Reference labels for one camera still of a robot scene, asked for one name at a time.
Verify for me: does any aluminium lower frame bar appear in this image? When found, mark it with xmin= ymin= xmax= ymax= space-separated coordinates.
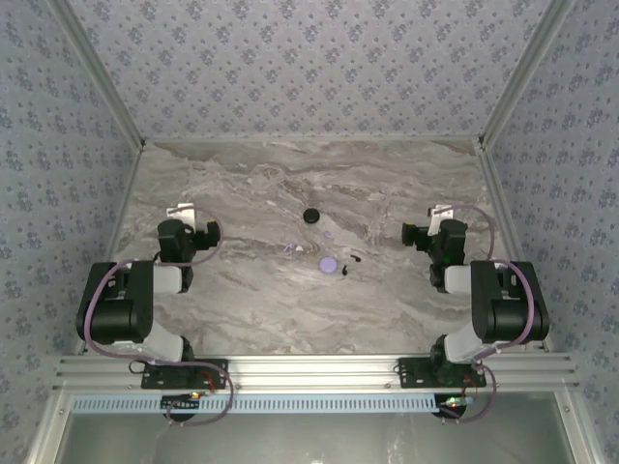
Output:
xmin=26 ymin=391 xmax=74 ymax=464
xmin=553 ymin=391 xmax=604 ymax=464

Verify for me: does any aluminium table side rail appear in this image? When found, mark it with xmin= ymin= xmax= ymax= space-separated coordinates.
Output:
xmin=74 ymin=139 xmax=146 ymax=357
xmin=476 ymin=137 xmax=553 ymax=353

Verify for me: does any light blue slotted cable tray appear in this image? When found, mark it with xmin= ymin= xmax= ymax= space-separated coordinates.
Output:
xmin=70 ymin=393 xmax=442 ymax=415

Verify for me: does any small black circuit board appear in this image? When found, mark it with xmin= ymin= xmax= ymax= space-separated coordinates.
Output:
xmin=437 ymin=393 xmax=473 ymax=418
xmin=161 ymin=393 xmax=202 ymax=413

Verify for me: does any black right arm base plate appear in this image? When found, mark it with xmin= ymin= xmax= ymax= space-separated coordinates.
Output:
xmin=397 ymin=357 xmax=487 ymax=388

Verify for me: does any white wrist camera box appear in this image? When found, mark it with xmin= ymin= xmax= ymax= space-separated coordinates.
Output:
xmin=427 ymin=205 xmax=456 ymax=233
xmin=166 ymin=203 xmax=197 ymax=228

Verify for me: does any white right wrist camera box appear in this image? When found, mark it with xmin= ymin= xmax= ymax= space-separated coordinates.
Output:
xmin=427 ymin=205 xmax=456 ymax=233

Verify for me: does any aluminium mounting rail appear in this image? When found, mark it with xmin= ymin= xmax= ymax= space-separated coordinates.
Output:
xmin=51 ymin=354 xmax=580 ymax=392

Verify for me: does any grey metal lower shelf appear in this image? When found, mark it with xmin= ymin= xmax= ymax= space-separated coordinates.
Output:
xmin=52 ymin=410 xmax=576 ymax=464

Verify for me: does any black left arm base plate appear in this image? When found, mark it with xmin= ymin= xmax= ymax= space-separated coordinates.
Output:
xmin=140 ymin=360 xmax=229 ymax=391

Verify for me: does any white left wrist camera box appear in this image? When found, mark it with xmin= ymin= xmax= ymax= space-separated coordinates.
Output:
xmin=166 ymin=203 xmax=197 ymax=228

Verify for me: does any aluminium frame post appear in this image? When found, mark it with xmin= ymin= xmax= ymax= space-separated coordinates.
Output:
xmin=47 ymin=0 xmax=147 ymax=149
xmin=477 ymin=0 xmax=576 ymax=149

